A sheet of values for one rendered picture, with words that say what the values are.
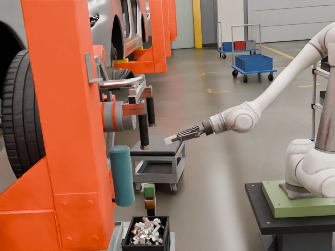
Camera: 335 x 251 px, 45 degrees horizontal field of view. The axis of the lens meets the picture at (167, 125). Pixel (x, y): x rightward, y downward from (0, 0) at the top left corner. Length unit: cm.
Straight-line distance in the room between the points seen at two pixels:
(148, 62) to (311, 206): 380
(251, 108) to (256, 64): 548
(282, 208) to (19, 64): 135
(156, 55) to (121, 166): 381
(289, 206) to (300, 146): 29
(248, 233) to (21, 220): 144
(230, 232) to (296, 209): 58
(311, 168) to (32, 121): 119
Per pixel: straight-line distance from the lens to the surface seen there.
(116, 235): 227
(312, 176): 188
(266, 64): 723
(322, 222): 204
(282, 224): 199
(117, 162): 172
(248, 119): 167
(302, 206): 204
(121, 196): 178
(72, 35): 123
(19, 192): 144
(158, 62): 544
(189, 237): 246
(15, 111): 161
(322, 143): 188
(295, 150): 204
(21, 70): 168
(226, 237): 245
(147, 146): 165
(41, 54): 126
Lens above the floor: 128
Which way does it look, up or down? 16 degrees down
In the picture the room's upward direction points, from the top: 4 degrees counter-clockwise
